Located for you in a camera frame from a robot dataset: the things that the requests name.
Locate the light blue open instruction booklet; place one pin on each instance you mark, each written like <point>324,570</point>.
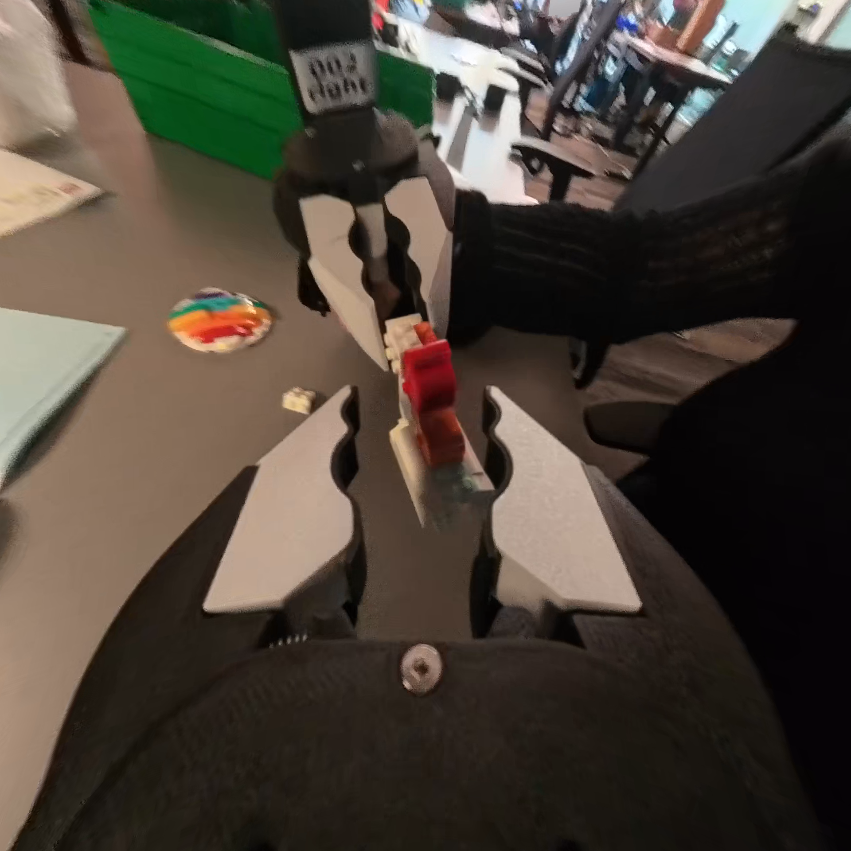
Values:
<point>47,378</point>

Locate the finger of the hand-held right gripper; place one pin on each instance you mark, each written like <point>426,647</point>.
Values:
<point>426,232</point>
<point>330,252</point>

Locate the green plastic bin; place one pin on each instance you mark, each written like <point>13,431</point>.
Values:
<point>200,93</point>

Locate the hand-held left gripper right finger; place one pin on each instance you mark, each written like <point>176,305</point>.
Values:
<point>559,524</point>

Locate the black mesh chair back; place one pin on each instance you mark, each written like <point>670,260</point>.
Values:
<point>732,132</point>

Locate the rainbow round lego build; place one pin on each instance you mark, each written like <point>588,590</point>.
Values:
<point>219,320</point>

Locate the pale small lego brick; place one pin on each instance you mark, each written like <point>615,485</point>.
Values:
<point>299,400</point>

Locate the red and white lego model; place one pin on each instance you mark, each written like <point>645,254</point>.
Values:
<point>429,378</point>

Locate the black office chair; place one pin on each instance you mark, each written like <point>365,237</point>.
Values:
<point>556,156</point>

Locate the white table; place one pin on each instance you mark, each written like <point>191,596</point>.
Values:
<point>465,65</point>

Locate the person's right forearm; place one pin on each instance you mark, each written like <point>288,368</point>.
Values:
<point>598,265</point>

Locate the white instruction booklet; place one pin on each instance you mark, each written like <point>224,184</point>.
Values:
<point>40,192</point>

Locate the clear plastic bag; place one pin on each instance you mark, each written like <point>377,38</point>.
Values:
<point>34,80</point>

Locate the wooden desk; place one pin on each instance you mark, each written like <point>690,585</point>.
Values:
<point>672,65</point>

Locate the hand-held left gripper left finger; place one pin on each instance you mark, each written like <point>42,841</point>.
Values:
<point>286,518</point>

